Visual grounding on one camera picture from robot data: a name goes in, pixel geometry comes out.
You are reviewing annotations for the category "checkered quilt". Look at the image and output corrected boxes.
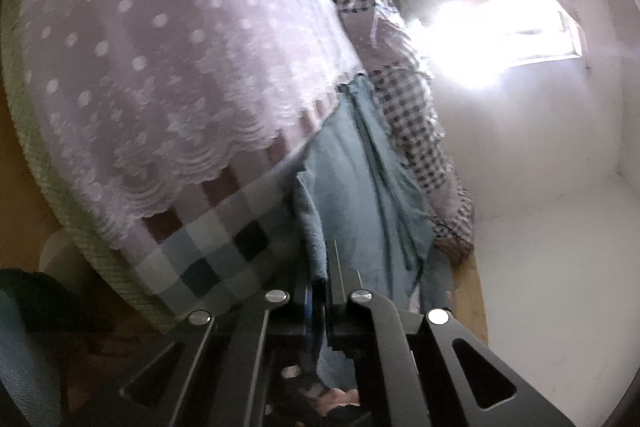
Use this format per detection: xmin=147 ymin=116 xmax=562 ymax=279
xmin=305 ymin=0 xmax=476 ymax=259

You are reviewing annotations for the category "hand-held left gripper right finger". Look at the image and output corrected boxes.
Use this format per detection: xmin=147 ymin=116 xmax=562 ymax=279
xmin=325 ymin=240 xmax=576 ymax=427

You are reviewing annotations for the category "checkered lace bed sheet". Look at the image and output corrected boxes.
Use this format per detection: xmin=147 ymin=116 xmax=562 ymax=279
xmin=10 ymin=0 xmax=372 ymax=319

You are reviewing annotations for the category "wooden headboard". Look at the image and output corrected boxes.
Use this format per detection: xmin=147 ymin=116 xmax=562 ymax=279
xmin=452 ymin=252 xmax=489 ymax=344

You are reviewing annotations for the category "dark teal cloth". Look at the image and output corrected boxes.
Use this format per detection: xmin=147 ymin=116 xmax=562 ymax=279
xmin=0 ymin=269 xmax=72 ymax=427

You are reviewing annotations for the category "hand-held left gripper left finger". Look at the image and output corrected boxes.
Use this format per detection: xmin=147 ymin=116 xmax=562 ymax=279
xmin=65 ymin=273 xmax=316 ymax=427

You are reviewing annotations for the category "teal t-shirt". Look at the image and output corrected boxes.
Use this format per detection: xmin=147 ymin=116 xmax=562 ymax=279
xmin=292 ymin=73 xmax=437 ymax=390

